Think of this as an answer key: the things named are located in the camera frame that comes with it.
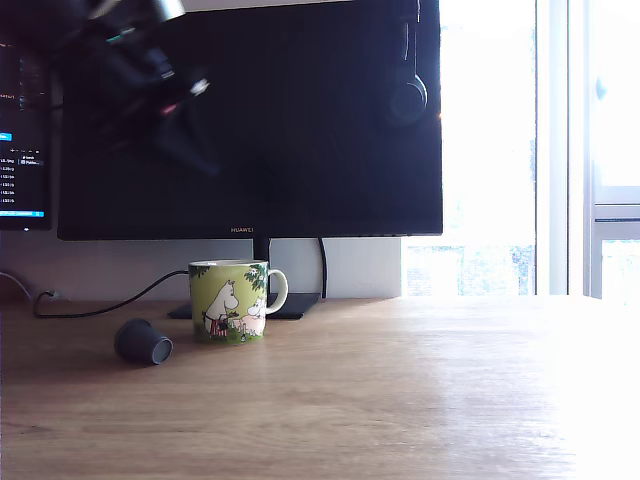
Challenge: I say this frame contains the dark grey coffee capsule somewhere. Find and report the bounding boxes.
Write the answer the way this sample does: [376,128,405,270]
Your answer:
[113,318,175,366]

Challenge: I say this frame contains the large black Huawei monitor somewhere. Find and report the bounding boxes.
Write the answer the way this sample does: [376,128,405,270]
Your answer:
[56,0,445,242]

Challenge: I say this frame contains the green cartoon print mug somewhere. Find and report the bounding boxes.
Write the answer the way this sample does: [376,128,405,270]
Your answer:
[188,258,290,345]

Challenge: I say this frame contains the small monitor with lit screen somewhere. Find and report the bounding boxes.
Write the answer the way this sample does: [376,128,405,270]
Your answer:
[0,42,54,232]

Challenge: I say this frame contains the black headphones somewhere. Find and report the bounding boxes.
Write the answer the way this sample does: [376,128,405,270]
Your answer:
[387,0,430,127]

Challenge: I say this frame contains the black monitor cable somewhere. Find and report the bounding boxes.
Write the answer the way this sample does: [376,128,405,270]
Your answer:
[318,237,329,300]

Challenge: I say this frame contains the black cable on table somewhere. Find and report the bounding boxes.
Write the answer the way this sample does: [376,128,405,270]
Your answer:
[32,269,192,320]

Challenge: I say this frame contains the pale grey cable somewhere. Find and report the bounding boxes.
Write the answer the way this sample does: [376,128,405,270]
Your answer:
[0,271,34,301]

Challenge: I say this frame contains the white window frame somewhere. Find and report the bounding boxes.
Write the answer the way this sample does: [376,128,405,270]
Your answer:
[533,0,640,301]

